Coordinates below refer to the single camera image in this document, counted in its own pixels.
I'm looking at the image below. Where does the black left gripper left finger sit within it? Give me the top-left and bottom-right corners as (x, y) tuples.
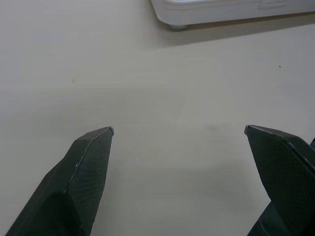
(4, 126), (115, 236)

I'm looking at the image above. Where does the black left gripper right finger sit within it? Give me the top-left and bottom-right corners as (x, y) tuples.
(244, 124), (315, 236)

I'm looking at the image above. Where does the white appliance with round foot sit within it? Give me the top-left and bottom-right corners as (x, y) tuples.
(150, 0), (315, 30)

